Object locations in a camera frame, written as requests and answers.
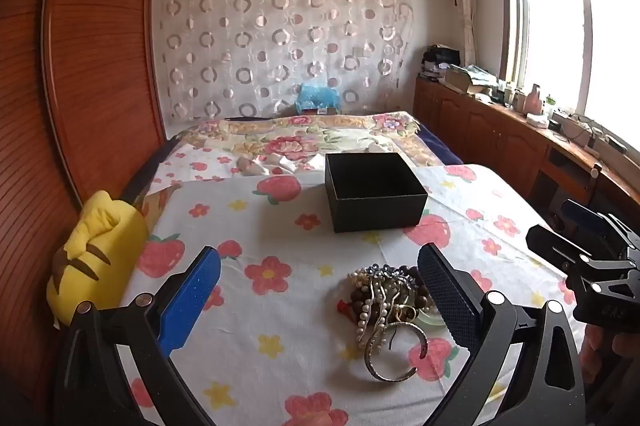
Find black bag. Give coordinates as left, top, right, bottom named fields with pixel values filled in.
left=422, top=47, right=461, bottom=69

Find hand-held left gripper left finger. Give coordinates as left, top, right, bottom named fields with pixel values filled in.
left=52, top=246, right=223, bottom=426

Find floral blanket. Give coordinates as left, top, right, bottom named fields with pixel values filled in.
left=172, top=111, right=446, bottom=177

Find yellow plush toy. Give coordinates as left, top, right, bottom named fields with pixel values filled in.
left=46, top=190, right=151, bottom=329

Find white pearl necklace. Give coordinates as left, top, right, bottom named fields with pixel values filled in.
left=348, top=268, right=401, bottom=350

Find circle patterned sheer curtain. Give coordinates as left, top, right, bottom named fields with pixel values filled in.
left=152, top=0, right=416, bottom=123

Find brown wooden bead bracelet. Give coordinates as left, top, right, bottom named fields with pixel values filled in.
left=350, top=267, right=437, bottom=324

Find silver cuff bangle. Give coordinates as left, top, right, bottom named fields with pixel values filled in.
left=364, top=323, right=430, bottom=383

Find green jade bangle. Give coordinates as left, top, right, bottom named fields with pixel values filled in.
left=419, top=305, right=449, bottom=330

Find black cardboard box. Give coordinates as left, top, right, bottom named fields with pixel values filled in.
left=324, top=152, right=429, bottom=234

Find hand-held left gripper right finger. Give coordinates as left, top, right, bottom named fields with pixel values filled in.
left=416, top=243, right=588, bottom=426

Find person's right hand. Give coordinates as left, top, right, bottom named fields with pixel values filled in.
left=581, top=323, right=640, bottom=388

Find blue plastic bag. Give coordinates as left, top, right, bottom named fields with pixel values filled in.
left=295, top=83, right=342, bottom=113

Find wooden cabinet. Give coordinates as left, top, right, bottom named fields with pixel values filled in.
left=414, top=76, right=640, bottom=247

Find window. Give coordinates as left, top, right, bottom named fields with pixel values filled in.
left=496, top=0, right=640, bottom=153

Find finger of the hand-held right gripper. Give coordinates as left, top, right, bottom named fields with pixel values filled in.
left=560, top=200, right=627, bottom=247
left=526, top=225, right=603, bottom=279

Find blue jewelled hair clip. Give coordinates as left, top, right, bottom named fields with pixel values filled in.
left=357, top=263, right=419, bottom=291

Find pink bottle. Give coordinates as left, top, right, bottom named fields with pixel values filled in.
left=524, top=83, right=546, bottom=115

